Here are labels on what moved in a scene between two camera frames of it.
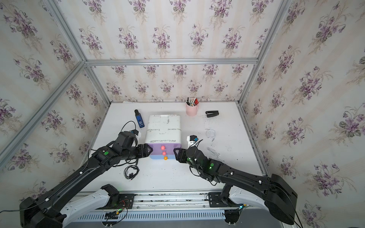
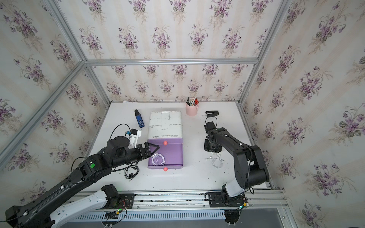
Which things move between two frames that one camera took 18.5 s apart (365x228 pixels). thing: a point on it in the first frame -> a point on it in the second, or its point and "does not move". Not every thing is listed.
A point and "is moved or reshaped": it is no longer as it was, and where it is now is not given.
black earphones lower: [130, 171] does not move
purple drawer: [162, 153] is moved or reshaped
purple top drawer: [164, 146] is moved or reshaped
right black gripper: [181, 154] -> [206, 148]
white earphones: [212, 137] is moved or reshaped
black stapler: [212, 113] does not move
